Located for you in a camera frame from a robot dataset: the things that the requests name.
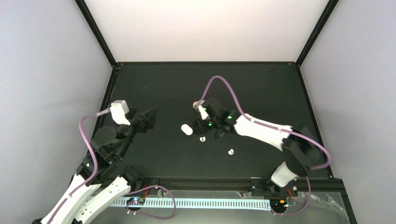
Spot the white square charging case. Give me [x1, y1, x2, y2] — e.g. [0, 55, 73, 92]
[181, 124, 193, 136]

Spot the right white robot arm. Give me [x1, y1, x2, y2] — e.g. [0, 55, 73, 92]
[190, 98, 322, 196]

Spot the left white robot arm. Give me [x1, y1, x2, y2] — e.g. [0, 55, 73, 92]
[33, 108, 158, 224]

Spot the left circuit board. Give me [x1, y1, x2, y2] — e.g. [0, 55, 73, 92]
[127, 197, 146, 207]

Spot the circuit board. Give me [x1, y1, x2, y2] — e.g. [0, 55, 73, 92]
[270, 200, 296, 208]
[127, 197, 146, 207]

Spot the right circuit board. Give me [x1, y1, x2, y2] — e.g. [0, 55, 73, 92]
[270, 200, 296, 208]

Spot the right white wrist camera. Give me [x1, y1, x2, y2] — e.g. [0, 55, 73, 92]
[193, 100, 209, 120]

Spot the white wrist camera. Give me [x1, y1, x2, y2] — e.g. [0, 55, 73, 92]
[110, 100, 130, 126]
[193, 100, 209, 120]

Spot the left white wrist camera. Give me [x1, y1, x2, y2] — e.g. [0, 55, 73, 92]
[110, 100, 130, 126]

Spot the white slotted cable duct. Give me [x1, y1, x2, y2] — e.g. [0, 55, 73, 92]
[111, 197, 271, 211]

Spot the purple looped cable front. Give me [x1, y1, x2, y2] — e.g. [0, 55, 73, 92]
[125, 185, 177, 220]

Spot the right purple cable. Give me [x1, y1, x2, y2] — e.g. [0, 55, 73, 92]
[193, 76, 332, 217]

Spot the black front rail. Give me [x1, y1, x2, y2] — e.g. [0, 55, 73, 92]
[130, 177, 346, 194]

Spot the black left frame post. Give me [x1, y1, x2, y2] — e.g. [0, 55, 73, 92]
[75, 0, 117, 67]

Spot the black frame post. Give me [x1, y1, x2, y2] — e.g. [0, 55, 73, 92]
[295, 0, 339, 68]
[75, 0, 117, 67]

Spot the black right frame post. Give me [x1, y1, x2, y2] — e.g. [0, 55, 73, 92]
[295, 0, 339, 68]

